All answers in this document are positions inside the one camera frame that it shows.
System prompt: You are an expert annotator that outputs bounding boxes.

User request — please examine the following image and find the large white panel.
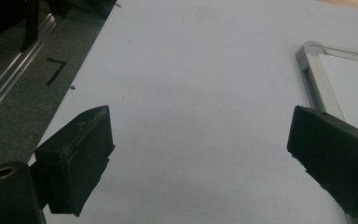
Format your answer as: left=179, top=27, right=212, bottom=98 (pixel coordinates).
left=27, top=0, right=358, bottom=224

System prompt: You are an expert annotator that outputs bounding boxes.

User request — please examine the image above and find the black stand leg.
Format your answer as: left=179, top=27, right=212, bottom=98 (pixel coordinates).
left=19, top=0, right=42, bottom=53

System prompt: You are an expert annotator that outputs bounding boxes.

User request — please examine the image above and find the metal floor rail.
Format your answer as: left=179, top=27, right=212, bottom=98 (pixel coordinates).
left=0, top=12, right=65, bottom=129

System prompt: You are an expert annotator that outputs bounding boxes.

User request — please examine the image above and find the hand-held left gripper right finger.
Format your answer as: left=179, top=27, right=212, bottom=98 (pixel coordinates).
left=286, top=105, right=358, bottom=219

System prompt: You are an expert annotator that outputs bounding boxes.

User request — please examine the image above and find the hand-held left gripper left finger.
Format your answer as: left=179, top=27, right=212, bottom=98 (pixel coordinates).
left=34, top=105, right=117, bottom=217

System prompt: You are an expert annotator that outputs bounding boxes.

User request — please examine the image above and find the metal-framed whiteboard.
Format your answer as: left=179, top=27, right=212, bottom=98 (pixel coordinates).
left=295, top=40, right=358, bottom=224

